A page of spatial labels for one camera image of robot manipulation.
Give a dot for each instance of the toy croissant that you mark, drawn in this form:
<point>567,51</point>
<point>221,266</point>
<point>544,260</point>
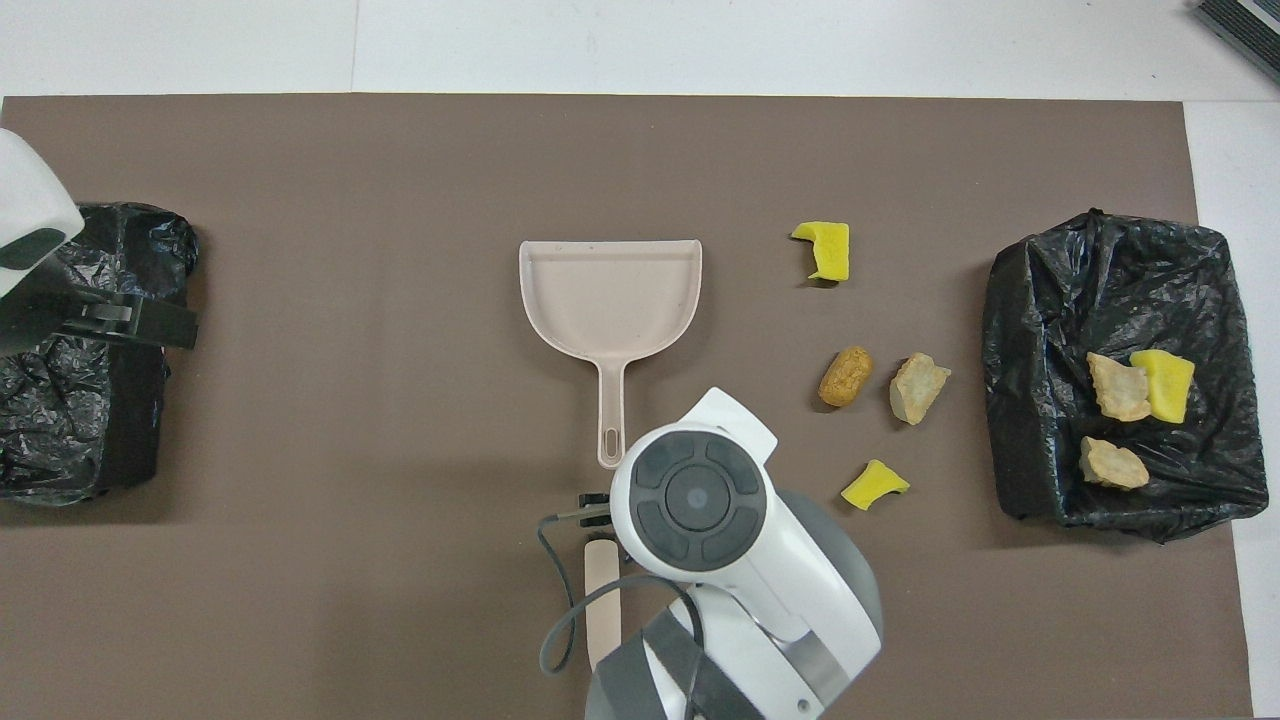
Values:
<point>1118,388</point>
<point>1112,465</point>

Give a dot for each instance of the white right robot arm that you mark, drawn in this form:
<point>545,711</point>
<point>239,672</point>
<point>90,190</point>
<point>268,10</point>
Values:
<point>700,500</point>

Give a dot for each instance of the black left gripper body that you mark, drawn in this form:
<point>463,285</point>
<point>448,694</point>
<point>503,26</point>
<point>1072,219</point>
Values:
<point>50,315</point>

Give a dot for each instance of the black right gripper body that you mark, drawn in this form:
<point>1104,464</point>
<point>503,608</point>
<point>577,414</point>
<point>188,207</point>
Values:
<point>595,503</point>

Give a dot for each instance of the brown table mat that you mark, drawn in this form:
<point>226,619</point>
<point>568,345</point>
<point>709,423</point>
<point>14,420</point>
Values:
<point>600,160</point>

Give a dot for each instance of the yellow notched sponge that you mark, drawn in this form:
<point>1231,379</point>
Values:
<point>828,250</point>

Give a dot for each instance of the pale yellow sponge chunk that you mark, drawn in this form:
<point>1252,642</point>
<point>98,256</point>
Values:
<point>918,388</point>

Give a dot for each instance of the black trash bag bin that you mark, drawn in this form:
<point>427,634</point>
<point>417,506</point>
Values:
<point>70,420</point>
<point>1050,300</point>

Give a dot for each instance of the yellow sponge wedge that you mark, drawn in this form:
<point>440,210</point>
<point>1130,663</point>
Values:
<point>873,485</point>

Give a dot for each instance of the beige plastic dustpan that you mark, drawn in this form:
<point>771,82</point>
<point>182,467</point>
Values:
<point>610,300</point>

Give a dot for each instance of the dark device corner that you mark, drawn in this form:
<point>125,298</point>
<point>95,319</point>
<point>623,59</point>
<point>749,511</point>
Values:
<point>1245,30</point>

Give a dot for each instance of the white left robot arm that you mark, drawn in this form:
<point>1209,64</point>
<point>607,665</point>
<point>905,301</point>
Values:
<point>30,190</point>

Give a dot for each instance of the beige hand brush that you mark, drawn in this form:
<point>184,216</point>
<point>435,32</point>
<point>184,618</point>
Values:
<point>603,600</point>

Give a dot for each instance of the orange fried croquette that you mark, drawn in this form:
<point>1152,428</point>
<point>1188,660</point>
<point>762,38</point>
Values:
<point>846,377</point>

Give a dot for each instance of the green yellow scouring sponge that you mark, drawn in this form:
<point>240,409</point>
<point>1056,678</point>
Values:
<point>1170,385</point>

